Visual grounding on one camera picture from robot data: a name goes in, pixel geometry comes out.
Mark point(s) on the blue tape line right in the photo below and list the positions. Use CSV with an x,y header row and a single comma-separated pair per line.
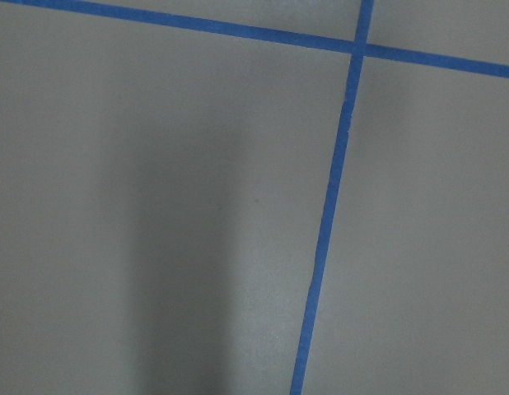
x,y
331,196

